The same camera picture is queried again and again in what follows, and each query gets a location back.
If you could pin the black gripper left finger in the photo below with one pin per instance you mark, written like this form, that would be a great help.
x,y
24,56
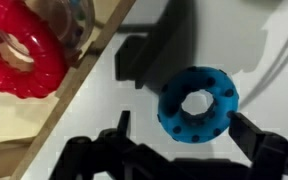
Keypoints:
x,y
110,156

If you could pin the wooden slatted tray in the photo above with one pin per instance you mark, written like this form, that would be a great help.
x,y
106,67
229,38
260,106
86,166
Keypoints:
x,y
74,80

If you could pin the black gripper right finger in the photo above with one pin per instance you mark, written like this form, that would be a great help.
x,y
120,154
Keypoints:
x,y
274,156

